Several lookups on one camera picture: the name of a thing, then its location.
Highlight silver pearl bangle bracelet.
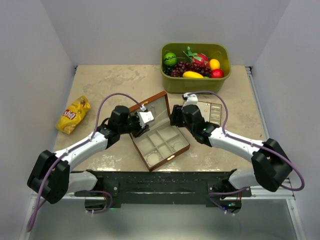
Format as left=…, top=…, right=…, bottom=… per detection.
left=146, top=152, right=161, bottom=166

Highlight purple toy grapes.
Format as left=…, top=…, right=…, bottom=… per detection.
left=162, top=61, right=212, bottom=78

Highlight green toy melon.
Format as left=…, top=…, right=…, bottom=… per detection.
left=163, top=52, right=177, bottom=67

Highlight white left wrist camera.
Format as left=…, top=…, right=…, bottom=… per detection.
left=137, top=111, right=155, bottom=126

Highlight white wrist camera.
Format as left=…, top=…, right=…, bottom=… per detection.
left=137, top=111, right=155, bottom=126
left=182, top=92, right=198, bottom=107

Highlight brown jewelry box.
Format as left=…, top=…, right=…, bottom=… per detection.
left=130, top=91, right=190, bottom=172

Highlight yellow potato chips bag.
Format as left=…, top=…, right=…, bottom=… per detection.
left=55, top=95, right=91, bottom=135

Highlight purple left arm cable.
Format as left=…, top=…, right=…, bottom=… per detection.
left=25, top=92, right=147, bottom=233

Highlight pink toy dragon fruit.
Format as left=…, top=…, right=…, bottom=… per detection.
left=183, top=46, right=210, bottom=67

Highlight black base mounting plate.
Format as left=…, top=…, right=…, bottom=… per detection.
left=75, top=171, right=252, bottom=213

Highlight green plastic fruit bin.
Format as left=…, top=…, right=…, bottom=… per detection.
left=160, top=43, right=231, bottom=94

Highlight yellow orange toy lemon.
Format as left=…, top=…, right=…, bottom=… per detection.
left=209, top=58, right=221, bottom=71

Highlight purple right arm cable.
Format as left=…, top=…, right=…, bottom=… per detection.
left=184, top=90, right=306, bottom=216

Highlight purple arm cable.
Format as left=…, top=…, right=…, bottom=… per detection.
left=184, top=90, right=306, bottom=216
left=25, top=92, right=147, bottom=233

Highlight brown ring earring tray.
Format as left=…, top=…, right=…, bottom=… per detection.
left=196, top=101, right=222, bottom=126

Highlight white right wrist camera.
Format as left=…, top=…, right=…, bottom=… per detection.
left=182, top=92, right=198, bottom=107

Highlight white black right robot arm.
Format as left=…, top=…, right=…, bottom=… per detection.
left=169, top=104, right=293, bottom=197

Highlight red toy apple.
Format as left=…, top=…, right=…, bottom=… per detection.
left=211, top=69, right=224, bottom=79

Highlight aluminium frame rail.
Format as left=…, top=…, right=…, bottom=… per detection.
left=30, top=65, right=296, bottom=201

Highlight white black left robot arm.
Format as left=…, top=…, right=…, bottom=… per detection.
left=27, top=105, right=155, bottom=204

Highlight yellow toy mango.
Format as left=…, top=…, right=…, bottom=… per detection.
left=182, top=71, right=204, bottom=79

